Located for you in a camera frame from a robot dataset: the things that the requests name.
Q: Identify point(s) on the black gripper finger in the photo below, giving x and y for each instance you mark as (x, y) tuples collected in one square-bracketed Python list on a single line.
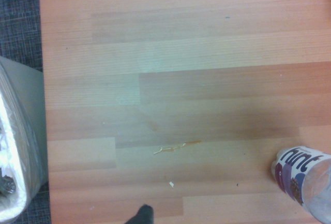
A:
[(143, 215)]

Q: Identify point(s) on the clear plastic hint bottle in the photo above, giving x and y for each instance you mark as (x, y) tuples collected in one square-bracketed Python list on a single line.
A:
[(310, 182)]

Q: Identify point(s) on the dark crumpled trash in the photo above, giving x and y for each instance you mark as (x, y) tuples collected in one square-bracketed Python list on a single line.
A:
[(8, 185)]

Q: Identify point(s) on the white plastic trash bin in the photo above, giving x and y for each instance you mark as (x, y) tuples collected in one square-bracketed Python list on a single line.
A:
[(36, 99)]

